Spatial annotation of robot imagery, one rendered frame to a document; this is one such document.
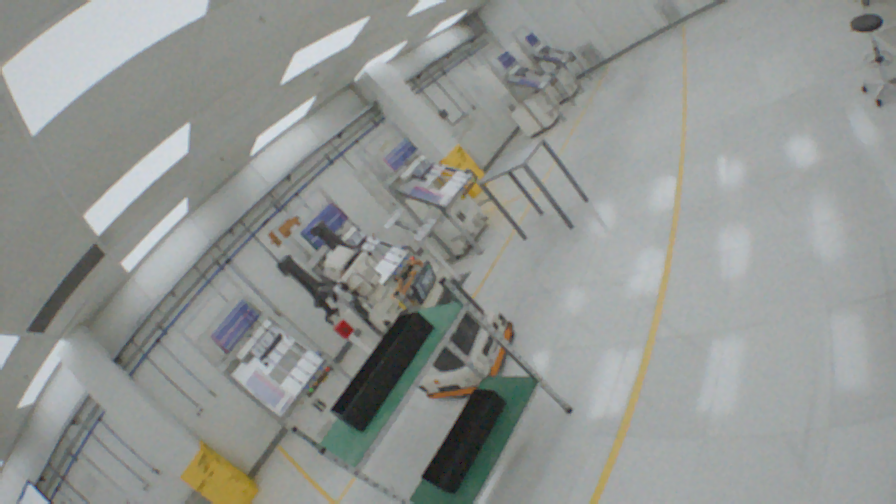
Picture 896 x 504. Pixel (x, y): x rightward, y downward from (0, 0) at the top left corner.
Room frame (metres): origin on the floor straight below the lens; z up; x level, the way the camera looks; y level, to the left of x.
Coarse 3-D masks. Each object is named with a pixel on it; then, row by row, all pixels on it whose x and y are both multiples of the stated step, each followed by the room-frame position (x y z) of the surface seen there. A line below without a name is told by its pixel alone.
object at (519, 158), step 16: (528, 144) 3.72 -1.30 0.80; (544, 144) 3.53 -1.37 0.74; (512, 160) 3.66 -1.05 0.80; (528, 160) 3.36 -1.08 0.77; (560, 160) 3.53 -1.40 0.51; (496, 176) 3.67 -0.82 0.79; (512, 176) 4.10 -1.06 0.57; (544, 192) 3.33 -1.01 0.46; (560, 208) 3.33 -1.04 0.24; (512, 224) 3.92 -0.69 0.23
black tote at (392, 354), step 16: (400, 320) 1.77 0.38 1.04; (416, 320) 1.63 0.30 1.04; (384, 336) 1.71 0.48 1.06; (400, 336) 1.57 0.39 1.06; (416, 336) 1.60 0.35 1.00; (384, 352) 1.67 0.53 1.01; (400, 352) 1.54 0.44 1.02; (416, 352) 1.56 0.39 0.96; (368, 368) 1.61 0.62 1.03; (384, 368) 1.48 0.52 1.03; (400, 368) 1.50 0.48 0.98; (352, 384) 1.55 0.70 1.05; (368, 384) 1.42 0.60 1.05; (384, 384) 1.45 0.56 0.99; (336, 400) 1.49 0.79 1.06; (352, 400) 1.52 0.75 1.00; (368, 400) 1.39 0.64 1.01; (384, 400) 1.42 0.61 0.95; (336, 416) 1.45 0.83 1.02; (352, 416) 1.34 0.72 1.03; (368, 416) 1.36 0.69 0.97
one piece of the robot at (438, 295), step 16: (400, 288) 2.44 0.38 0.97; (432, 288) 2.56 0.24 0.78; (400, 304) 2.40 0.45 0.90; (416, 304) 2.43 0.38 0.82; (432, 304) 2.49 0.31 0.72; (464, 320) 2.57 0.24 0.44; (464, 336) 2.50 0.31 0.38; (448, 352) 2.35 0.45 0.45; (464, 352) 2.41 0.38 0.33; (448, 368) 2.42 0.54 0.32
